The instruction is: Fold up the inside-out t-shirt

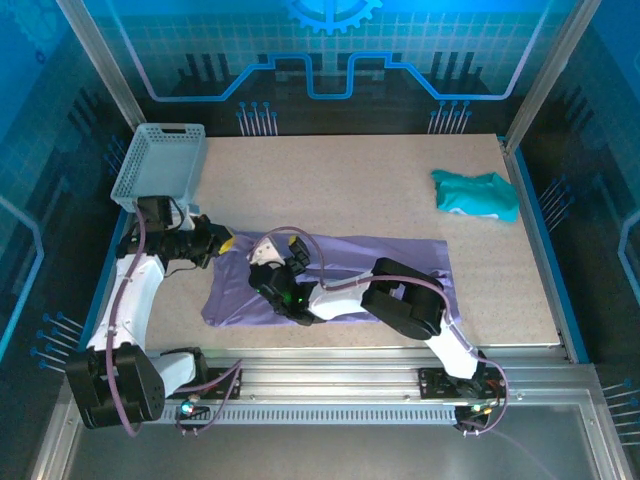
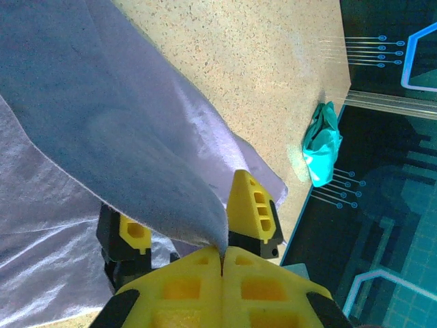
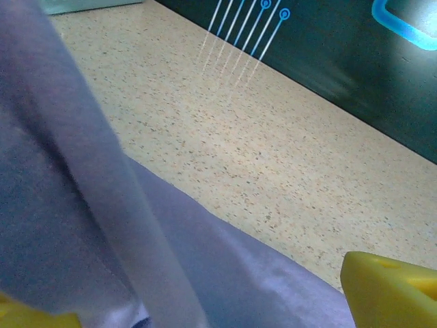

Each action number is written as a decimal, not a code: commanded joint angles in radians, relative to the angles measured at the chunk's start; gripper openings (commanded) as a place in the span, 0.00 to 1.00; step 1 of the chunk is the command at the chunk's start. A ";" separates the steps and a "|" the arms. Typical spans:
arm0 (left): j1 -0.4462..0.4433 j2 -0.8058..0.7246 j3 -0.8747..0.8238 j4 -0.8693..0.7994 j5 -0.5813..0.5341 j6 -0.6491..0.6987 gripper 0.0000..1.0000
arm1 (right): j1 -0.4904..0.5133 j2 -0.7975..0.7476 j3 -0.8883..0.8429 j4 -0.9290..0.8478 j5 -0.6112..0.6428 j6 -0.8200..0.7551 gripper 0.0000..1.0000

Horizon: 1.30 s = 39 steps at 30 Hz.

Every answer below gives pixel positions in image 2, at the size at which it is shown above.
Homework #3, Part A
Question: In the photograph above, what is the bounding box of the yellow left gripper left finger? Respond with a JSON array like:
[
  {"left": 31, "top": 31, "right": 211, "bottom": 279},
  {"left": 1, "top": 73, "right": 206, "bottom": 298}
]
[{"left": 89, "top": 246, "right": 225, "bottom": 328}]

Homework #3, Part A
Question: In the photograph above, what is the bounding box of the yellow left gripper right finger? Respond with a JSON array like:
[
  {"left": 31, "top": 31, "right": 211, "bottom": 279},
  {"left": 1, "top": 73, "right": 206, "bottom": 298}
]
[{"left": 221, "top": 246, "right": 353, "bottom": 328}]

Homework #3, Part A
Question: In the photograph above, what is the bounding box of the purple t-shirt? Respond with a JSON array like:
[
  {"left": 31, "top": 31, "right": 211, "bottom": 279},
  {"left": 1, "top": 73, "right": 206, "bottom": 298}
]
[{"left": 0, "top": 0, "right": 290, "bottom": 328}]

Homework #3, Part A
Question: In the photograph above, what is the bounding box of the teal folded garment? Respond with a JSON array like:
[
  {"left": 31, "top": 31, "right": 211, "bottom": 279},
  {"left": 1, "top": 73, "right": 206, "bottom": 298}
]
[{"left": 302, "top": 101, "right": 343, "bottom": 188}]

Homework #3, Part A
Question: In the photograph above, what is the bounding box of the aluminium frame post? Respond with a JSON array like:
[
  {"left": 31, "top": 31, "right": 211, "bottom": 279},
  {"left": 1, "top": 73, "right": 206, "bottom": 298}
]
[{"left": 346, "top": 89, "right": 437, "bottom": 120}]

